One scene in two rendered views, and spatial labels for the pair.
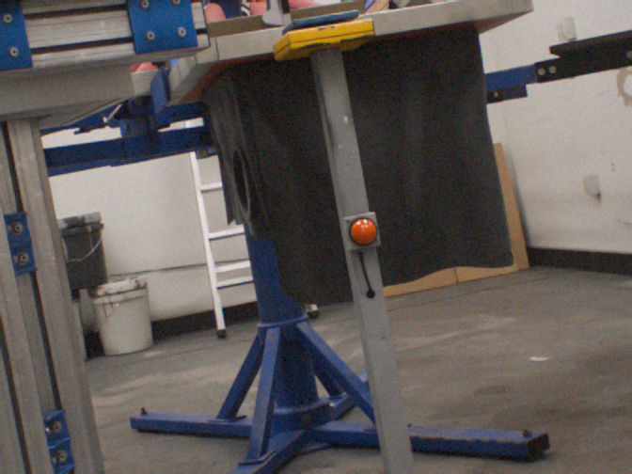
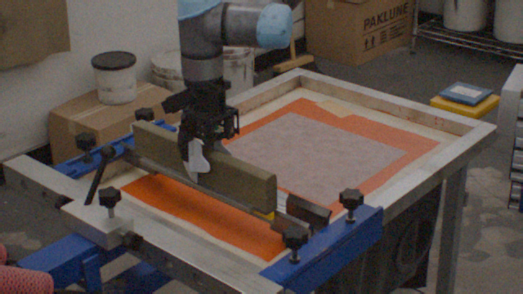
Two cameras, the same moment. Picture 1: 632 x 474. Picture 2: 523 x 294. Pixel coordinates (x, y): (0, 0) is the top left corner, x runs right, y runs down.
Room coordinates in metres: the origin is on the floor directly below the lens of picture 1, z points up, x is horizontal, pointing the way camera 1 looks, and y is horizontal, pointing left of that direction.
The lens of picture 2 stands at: (3.36, 1.10, 1.78)
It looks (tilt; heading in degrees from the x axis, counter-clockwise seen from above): 27 degrees down; 233
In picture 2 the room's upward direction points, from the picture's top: 1 degrees counter-clockwise
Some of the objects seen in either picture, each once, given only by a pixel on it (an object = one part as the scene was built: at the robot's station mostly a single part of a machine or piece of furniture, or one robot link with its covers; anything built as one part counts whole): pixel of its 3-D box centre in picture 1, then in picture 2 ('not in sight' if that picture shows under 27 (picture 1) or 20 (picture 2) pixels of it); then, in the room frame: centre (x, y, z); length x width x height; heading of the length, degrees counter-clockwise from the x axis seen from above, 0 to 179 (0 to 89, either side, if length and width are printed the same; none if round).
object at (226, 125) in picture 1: (249, 163); (368, 247); (2.32, 0.10, 0.79); 0.46 x 0.09 x 0.33; 11
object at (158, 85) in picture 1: (169, 89); (323, 252); (2.59, 0.25, 0.97); 0.30 x 0.05 x 0.07; 11
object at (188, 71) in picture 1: (319, 55); (288, 158); (2.41, -0.07, 0.97); 0.79 x 0.58 x 0.04; 11
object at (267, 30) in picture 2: not in sight; (259, 22); (2.58, 0.07, 1.35); 0.11 x 0.11 x 0.08; 41
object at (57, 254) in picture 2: not in sight; (73, 257); (2.96, 0.04, 1.02); 0.17 x 0.06 x 0.05; 11
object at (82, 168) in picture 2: not in sight; (119, 158); (2.69, -0.30, 0.97); 0.30 x 0.05 x 0.07; 11
